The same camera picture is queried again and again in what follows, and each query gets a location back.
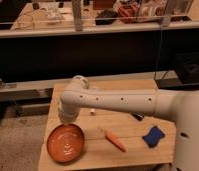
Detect black rectangular box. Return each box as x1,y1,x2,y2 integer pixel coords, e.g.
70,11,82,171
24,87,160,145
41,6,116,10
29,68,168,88
132,114,144,121

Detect orange ceramic bowl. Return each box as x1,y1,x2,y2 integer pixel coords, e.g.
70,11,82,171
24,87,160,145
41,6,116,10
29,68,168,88
46,124,85,163

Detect wooden table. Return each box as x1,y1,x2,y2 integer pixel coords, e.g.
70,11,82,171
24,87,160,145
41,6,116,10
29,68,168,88
37,78,181,171

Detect orange toy carrot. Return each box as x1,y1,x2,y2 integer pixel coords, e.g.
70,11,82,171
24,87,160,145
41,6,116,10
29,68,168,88
105,130,126,152

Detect white ceramic cup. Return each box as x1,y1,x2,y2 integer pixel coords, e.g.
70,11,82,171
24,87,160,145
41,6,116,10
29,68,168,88
58,114,76,125

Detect black bag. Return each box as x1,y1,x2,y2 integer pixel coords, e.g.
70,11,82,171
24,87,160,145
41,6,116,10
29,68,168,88
95,10,118,25

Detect orange cluttered items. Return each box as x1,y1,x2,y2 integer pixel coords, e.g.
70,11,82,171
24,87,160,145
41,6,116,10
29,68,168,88
118,4,138,23

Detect blue sponge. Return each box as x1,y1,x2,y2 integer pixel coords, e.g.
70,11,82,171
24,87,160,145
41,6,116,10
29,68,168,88
142,126,165,148

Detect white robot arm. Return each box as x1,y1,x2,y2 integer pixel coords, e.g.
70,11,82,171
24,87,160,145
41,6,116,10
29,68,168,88
58,75,199,171

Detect metal rail shelf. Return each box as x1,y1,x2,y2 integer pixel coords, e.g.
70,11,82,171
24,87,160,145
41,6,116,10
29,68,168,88
0,0,199,39

